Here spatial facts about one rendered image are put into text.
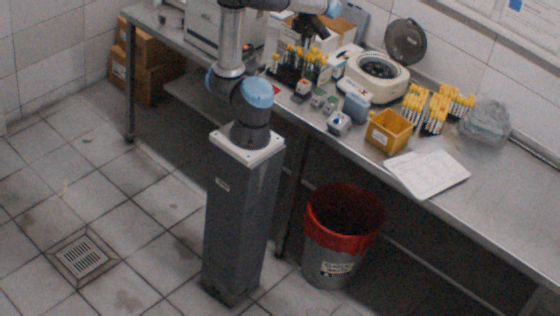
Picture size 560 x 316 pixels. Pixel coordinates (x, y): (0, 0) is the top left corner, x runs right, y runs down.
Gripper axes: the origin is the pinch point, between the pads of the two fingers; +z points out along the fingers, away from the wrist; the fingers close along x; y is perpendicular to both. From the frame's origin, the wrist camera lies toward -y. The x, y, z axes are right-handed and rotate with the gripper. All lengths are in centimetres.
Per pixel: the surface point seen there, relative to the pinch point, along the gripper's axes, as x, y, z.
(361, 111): 3.1, -32.2, 10.3
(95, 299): 98, 25, 105
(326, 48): -20.4, 2.8, 7.2
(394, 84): -20.7, -33.0, 6.8
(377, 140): 8.8, -44.6, 14.1
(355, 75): -14.9, -17.0, 8.7
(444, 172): 1, -73, 16
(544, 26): -49, -80, -39
